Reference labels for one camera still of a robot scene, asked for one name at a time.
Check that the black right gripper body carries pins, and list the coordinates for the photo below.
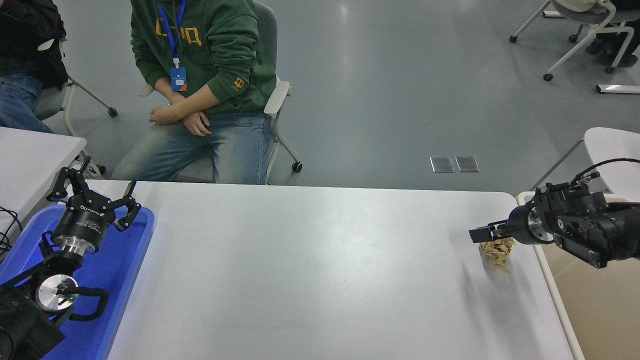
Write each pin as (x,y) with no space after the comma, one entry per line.
(520,225)

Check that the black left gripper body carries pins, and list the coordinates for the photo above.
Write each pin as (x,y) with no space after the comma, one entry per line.
(85,222)

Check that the tan paper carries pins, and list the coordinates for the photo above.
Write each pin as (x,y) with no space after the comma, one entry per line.
(497,255)

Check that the person's left hand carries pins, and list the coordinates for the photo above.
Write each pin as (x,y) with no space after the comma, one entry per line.
(166,116)

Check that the person's right hand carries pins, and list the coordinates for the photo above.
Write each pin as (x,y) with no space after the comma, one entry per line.
(199,125)

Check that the white side table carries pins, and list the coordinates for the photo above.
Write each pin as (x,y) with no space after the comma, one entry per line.
(30,160)

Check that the blue plastic tray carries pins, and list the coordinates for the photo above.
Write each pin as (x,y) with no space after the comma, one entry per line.
(115,280)

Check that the metal floor outlet plate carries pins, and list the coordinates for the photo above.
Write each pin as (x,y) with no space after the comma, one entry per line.
(467,164)
(442,164)

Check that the grey white office chair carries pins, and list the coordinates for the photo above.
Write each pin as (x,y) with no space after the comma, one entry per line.
(585,17)
(267,30)
(50,102)

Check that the large pale bin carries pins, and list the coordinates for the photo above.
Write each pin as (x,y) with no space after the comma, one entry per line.
(600,310)

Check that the white rounded table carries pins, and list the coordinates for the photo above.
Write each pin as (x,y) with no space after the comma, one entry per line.
(610,145)

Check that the person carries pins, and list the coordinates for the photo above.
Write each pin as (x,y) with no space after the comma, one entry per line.
(25,35)
(225,55)
(625,50)

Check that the white metal floor bar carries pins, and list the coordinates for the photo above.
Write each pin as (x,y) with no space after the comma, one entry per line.
(620,89)

